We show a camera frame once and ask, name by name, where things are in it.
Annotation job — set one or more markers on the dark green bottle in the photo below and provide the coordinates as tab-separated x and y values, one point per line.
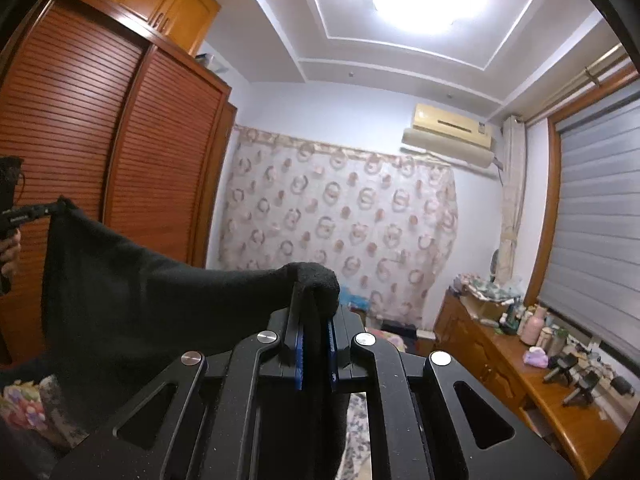
510	317

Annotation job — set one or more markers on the tied beige curtain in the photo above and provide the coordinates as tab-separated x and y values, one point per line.
512	200

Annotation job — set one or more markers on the cardboard box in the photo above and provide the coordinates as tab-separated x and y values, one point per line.
482	307

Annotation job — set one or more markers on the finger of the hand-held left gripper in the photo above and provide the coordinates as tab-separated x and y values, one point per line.
45	210

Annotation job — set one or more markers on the blue cloth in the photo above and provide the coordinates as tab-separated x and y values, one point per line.
355	301

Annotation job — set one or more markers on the small round mirror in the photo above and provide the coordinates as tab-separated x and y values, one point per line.
495	267

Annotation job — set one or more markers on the pink bottle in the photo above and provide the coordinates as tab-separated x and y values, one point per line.
534	327

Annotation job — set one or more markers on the brass curtain rod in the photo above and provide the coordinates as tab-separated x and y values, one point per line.
575	82

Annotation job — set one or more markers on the small black tripod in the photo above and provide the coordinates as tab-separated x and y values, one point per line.
560	366
582	387

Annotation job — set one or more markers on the black printed t-shirt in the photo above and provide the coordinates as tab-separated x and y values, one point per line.
150	310

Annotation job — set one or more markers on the wooden window frame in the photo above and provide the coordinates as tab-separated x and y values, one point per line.
550	185

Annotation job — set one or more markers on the floral bedspread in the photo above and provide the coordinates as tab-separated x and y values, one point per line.
30	405

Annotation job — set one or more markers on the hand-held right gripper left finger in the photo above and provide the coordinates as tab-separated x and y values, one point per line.
299	360

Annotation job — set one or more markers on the wooden sideboard cabinet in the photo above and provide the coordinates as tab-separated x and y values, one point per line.
490	375

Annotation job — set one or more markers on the clear storage box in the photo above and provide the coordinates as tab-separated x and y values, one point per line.
210	62

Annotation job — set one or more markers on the circle patterned sheer curtain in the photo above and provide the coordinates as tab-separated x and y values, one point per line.
340	225

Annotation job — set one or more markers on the wall air conditioner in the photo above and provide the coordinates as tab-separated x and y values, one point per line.
450	135

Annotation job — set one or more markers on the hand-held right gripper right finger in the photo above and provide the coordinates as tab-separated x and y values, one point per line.
331	355

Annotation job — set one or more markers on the person's left hand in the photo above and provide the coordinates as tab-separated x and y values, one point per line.
11	255

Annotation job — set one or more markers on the grey window blind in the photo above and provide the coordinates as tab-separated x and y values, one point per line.
595	220

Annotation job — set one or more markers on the brown slatted wardrobe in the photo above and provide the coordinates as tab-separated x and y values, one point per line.
100	135

